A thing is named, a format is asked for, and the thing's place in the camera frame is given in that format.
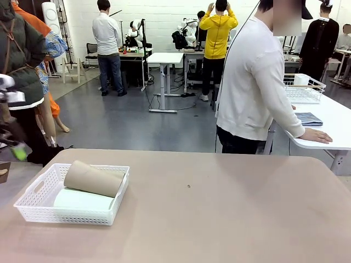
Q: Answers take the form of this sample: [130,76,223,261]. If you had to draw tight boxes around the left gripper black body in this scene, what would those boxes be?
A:
[0,119,26,148]

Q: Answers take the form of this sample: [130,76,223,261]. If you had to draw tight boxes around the tan brown cup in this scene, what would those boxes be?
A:
[63,160,126,198]

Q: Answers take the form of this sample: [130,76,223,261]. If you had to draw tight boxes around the pale green cup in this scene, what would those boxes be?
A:
[53,187,116,211]

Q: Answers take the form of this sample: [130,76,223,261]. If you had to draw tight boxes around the white perforated plastic basket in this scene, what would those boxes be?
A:
[13,163,130,227]

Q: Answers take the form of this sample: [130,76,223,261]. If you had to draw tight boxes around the light blue cloth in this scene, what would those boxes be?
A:
[295,112,324,127]

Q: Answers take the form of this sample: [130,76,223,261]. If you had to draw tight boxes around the person's right forearm white sleeve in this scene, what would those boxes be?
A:
[274,104,305,139]

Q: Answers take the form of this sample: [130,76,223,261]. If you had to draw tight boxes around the person's right hand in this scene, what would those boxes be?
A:
[299,128,333,145]

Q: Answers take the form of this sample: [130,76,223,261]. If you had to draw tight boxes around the dark brown cardboard box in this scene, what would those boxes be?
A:
[0,161,12,184]

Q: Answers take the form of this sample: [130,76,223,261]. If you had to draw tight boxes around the white wooden step stool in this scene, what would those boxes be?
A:
[60,56,88,84]

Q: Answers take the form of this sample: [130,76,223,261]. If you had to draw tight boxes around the figure in orange blue clothes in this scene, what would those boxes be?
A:
[12,1,71,143]

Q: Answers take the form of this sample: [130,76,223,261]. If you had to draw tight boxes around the black mesh chair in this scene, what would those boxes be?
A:
[85,42,99,66]

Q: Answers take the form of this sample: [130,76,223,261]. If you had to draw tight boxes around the white tower fan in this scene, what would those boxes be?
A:
[41,2,68,73]

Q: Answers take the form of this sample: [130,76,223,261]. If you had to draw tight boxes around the man in white shirt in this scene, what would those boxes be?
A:
[92,0,128,97]

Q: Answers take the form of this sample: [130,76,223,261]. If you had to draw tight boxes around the wooden top background desk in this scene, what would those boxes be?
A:
[119,48,153,93]

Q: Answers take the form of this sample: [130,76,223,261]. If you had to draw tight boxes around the white background robot black stand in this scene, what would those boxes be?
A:
[126,19,151,49]

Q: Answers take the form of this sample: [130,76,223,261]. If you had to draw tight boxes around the white height-adjustable desk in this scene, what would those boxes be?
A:
[146,52,184,113]

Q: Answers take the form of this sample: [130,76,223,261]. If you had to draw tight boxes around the grey plastic stool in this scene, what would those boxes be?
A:
[211,83,220,110]

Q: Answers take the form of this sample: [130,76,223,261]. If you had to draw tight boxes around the white background robot dark jacket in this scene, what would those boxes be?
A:
[172,18,199,50]

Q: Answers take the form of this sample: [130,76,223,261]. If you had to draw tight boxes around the person in dark clothes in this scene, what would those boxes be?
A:
[196,10,207,44]

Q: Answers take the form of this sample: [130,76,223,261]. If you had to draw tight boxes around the man in yellow hoodie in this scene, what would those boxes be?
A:
[199,0,239,102]

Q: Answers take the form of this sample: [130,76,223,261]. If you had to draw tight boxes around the person in white sweater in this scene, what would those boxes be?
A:
[216,0,314,154]

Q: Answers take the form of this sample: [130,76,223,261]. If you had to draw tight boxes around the white rectangular container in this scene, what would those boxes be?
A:
[295,73,310,86]

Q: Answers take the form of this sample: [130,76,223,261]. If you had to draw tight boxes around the person in black coat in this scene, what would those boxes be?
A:
[298,0,341,83]

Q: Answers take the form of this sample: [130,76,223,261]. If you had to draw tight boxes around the white desk with thin legs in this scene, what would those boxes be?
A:
[330,48,351,85]

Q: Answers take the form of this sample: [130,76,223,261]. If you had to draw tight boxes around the seated person in pale top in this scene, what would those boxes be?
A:
[336,24,351,52]

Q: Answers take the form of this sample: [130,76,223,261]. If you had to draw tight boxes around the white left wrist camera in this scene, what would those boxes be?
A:
[0,90,26,104]

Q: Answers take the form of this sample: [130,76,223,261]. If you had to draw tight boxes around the grey frame background desk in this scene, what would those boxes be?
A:
[182,49,234,94]

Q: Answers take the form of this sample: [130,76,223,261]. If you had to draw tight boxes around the thin black hanging cable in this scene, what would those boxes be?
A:
[214,0,261,153]

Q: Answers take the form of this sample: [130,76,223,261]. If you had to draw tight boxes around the white wire dish rack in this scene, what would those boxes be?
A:
[283,73,327,104]

